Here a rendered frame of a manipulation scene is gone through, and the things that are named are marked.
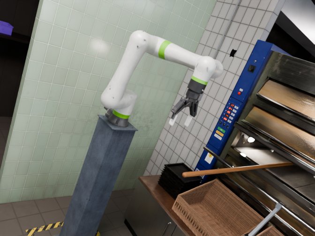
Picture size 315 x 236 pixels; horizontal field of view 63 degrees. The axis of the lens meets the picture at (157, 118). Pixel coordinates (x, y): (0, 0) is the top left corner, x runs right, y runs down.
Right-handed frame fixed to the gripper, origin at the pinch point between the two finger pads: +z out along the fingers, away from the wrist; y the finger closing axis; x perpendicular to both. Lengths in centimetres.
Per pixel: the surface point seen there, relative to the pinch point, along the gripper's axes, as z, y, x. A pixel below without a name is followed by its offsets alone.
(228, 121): 7, -106, -28
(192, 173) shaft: 25.1, -13.0, 15.2
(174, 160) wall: 80, -112, -67
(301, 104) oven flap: -34, -105, 20
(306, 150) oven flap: -6, -103, 41
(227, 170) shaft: 25, -51, 17
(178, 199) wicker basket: 76, -58, -10
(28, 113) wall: 57, 37, -114
